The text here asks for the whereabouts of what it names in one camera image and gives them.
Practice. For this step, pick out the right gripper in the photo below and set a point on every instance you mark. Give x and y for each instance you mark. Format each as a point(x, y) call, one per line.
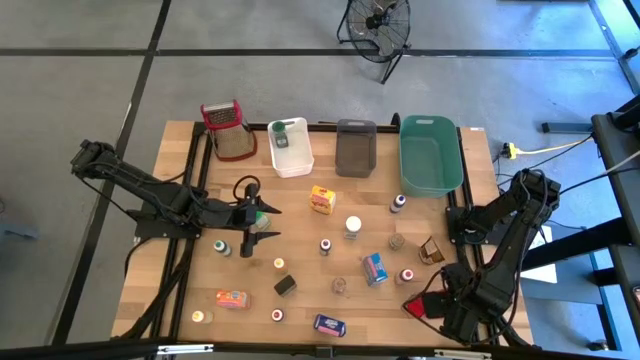
point(457, 317)

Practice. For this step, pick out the black crossbar with silver brackets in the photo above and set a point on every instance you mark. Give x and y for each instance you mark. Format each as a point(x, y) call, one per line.
point(100, 350)

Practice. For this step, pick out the blue Rice Krispies box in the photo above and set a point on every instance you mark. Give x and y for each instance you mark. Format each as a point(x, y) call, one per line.
point(375, 270)

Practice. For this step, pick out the green-capped dropper bottle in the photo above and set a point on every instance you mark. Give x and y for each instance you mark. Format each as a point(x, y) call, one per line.
point(220, 246)

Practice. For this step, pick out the red-capped dropper bottle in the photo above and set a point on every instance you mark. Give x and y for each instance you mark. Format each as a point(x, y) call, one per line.
point(277, 315)
point(406, 275)

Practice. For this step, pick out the black caster wheel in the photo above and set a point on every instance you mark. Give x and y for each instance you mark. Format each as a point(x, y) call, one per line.
point(597, 345)

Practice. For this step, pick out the yellow-orange dropper bottle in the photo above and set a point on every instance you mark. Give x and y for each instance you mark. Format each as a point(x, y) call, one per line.
point(279, 263)

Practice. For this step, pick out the orange mini cereal box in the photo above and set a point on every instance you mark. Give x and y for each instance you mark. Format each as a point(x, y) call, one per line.
point(232, 299)

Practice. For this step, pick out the white-lidded spice jar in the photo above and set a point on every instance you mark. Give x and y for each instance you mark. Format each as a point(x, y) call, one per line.
point(353, 225)

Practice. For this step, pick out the green-lidded spice jar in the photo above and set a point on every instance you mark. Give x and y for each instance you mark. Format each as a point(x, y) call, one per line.
point(280, 137)

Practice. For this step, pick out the blue Frosted Flakes box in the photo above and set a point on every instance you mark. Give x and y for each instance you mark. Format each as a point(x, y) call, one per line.
point(330, 325)

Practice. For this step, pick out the white paper sheet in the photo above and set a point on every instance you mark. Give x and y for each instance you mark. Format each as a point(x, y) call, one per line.
point(542, 272)

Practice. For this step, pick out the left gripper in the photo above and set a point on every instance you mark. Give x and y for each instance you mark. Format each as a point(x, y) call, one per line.
point(240, 214)

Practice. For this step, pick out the small saffron glass jar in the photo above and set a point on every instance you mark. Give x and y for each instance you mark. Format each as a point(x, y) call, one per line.
point(339, 285)

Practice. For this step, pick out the green mini cereal box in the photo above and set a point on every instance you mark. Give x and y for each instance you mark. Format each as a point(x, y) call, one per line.
point(261, 221)

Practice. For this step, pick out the grey plastic bin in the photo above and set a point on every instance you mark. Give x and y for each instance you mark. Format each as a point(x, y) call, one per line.
point(355, 150)

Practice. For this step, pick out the grey metal bar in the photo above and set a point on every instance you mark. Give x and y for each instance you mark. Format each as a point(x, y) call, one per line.
point(565, 127)

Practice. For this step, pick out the white plastic bin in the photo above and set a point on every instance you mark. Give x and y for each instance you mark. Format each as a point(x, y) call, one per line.
point(295, 160)

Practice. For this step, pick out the small brown-filled glass jar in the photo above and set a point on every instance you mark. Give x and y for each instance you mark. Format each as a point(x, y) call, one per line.
point(396, 241)

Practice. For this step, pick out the green plastic bin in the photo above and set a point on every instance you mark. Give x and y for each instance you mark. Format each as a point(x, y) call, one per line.
point(430, 160)

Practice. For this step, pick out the green black pepper tin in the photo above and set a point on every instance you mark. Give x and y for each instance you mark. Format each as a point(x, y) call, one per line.
point(285, 286)

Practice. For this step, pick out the black table frame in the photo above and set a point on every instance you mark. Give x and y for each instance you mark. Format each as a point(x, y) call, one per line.
point(384, 129)

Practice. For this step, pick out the purple-capped dropper bottle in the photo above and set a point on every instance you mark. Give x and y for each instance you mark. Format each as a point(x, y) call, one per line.
point(398, 202)

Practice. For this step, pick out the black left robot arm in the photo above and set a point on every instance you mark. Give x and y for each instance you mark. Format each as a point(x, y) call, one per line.
point(150, 182)

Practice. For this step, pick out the red spice tin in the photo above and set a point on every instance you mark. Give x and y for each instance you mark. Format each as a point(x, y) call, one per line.
point(412, 309)

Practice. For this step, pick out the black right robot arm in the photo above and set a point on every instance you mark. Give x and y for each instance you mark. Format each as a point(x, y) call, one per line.
point(505, 250)

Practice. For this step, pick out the yellow-capped dropper bottle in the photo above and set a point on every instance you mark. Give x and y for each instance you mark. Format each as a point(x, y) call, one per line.
point(198, 316)

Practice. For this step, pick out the yellow mini cereal box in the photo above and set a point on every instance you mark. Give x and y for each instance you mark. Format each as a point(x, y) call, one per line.
point(322, 200)

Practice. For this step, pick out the black side table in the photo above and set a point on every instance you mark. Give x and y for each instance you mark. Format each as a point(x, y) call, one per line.
point(620, 200)

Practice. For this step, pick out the black floor fan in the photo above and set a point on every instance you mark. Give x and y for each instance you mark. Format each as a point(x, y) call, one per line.
point(372, 22)

